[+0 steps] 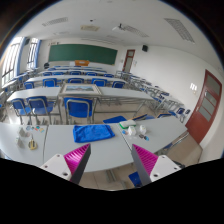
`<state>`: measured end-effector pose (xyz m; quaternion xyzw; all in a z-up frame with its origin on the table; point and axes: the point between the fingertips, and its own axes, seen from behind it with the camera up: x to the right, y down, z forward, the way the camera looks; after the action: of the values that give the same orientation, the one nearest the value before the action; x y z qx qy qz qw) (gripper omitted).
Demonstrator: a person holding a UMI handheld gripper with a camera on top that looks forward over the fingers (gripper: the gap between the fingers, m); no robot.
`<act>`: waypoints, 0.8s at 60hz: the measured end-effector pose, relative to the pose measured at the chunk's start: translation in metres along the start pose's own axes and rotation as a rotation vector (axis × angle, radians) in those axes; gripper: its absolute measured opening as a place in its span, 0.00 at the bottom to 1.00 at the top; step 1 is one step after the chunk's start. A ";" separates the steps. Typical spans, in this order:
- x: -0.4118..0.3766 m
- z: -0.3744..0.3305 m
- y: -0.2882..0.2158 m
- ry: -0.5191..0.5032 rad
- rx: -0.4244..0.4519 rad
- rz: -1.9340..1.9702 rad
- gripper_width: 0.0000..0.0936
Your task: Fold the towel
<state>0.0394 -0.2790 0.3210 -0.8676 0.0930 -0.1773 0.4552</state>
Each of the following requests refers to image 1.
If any blue chair seat near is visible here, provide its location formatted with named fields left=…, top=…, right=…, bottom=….
left=103, top=116, right=127, bottom=124

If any wooden lectern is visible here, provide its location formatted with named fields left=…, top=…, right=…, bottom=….
left=75, top=60, right=90, bottom=66

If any red-brown side door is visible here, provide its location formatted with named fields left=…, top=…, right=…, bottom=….
left=186, top=70, right=222, bottom=143

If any blue chair far left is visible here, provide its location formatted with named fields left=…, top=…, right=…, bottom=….
left=11, top=98, right=31, bottom=123

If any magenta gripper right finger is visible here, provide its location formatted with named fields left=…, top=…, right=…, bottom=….
left=131, top=144, right=158, bottom=186

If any blue chair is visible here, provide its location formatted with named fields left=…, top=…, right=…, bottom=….
left=27, top=96, right=54, bottom=118
left=64, top=97, right=93, bottom=123
left=11, top=98, right=31, bottom=123

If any blue chair front centre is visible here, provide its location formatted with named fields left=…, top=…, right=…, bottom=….
left=64, top=97, right=93, bottom=123

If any ceiling projector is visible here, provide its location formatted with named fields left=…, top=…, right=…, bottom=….
left=112, top=23, right=126, bottom=33

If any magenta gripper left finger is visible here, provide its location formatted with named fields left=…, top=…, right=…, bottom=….
left=64, top=144, right=91, bottom=184

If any black wall speaker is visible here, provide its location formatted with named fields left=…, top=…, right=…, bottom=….
left=142, top=45, right=148, bottom=52

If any clear plastic cup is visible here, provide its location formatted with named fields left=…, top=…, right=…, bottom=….
left=139, top=125, right=147, bottom=135

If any yellow small object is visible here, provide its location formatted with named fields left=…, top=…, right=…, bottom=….
left=28, top=139, right=37, bottom=150

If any red-brown far door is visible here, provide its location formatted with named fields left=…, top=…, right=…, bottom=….
left=123, top=49, right=135, bottom=72

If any framed picture on desk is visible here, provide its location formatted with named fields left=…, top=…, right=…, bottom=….
left=60, top=83, right=101, bottom=96

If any white green box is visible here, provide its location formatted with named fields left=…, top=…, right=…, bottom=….
left=119, top=120, right=136, bottom=129

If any green chalkboard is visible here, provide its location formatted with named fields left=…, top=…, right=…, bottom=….
left=49, top=44, right=117, bottom=65

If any blue towel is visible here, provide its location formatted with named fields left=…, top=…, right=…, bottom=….
left=73, top=124, right=115, bottom=143

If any blue chair front left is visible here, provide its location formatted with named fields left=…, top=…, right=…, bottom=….
left=27, top=96, right=54, bottom=118

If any grey desk second row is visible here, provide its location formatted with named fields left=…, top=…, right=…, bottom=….
left=6, top=85, right=156, bottom=125

